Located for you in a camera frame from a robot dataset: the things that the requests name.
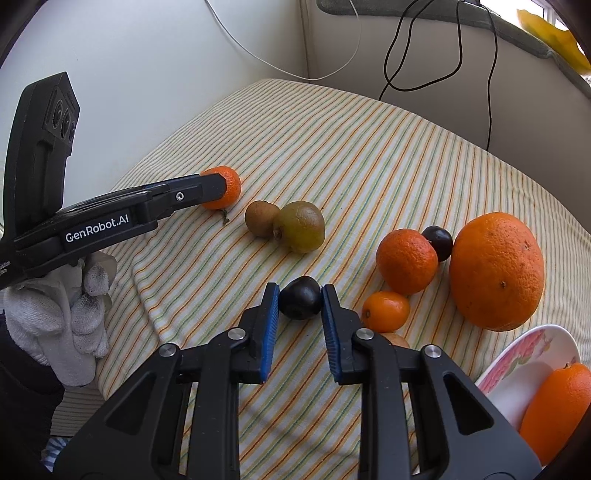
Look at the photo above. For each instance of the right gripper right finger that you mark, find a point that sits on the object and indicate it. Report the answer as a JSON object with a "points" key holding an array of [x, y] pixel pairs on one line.
{"points": [[422, 416]]}

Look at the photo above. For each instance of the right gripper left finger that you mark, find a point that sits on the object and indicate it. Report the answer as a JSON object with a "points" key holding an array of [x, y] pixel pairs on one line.
{"points": [[176, 416]]}

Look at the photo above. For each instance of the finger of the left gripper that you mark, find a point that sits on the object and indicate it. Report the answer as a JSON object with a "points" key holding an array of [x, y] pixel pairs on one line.
{"points": [[168, 196]]}

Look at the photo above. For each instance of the mandarin with stem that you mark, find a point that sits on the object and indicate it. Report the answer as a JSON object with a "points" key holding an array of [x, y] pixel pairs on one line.
{"points": [[233, 189]]}

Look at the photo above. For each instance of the large green-brown kiwi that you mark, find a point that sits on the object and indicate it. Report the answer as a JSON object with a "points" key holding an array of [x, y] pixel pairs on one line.
{"points": [[300, 227]]}

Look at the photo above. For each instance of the dark plum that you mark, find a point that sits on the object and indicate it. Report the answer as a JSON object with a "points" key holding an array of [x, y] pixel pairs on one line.
{"points": [[301, 299], [441, 240]]}

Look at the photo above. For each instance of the white gloved left hand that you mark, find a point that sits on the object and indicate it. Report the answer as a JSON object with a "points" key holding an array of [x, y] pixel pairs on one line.
{"points": [[58, 320]]}

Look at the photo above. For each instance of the floral white plate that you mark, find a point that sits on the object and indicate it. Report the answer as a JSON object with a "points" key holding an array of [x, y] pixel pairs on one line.
{"points": [[514, 377]]}

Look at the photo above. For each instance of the small brown kiwi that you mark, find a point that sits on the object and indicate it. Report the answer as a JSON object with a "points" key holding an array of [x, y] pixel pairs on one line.
{"points": [[259, 218]]}

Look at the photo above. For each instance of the large orange on plate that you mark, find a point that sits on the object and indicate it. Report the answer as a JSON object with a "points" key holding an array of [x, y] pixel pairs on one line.
{"points": [[556, 410]]}

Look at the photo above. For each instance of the small orange kumquat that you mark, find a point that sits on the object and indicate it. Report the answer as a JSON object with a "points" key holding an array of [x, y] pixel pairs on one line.
{"points": [[385, 311]]}

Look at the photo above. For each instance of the large orange on cloth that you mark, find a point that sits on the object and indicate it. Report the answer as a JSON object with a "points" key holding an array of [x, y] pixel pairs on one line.
{"points": [[496, 272]]}

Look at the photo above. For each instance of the medium mandarin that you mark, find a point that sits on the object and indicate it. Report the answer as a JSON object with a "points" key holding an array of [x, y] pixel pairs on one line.
{"points": [[407, 261]]}

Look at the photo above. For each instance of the striped tablecloth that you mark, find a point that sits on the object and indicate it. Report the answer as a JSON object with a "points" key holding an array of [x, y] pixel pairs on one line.
{"points": [[368, 166]]}

